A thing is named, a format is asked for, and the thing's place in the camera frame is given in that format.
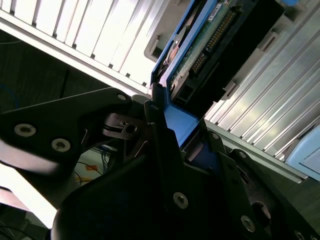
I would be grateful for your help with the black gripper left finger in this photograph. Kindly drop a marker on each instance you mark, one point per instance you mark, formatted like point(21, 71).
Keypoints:
point(50, 120)

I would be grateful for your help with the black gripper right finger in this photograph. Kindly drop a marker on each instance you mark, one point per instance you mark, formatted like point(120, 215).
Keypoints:
point(232, 180)

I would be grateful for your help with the hard disk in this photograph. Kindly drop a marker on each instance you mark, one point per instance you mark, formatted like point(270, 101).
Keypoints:
point(182, 120)

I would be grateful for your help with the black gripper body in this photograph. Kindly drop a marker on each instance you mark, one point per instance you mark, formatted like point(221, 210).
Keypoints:
point(125, 205)

